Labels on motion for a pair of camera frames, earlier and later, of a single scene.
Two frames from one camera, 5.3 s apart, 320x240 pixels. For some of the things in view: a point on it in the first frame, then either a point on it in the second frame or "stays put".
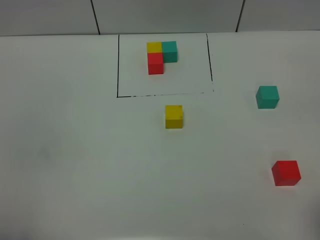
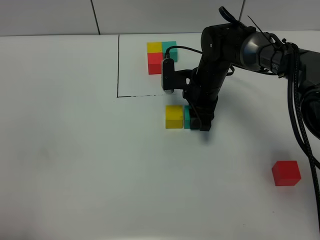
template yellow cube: [154, 47] stays put
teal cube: [267, 97] -> [187, 117]
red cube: [286, 173] stays put
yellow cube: [174, 117] stays put
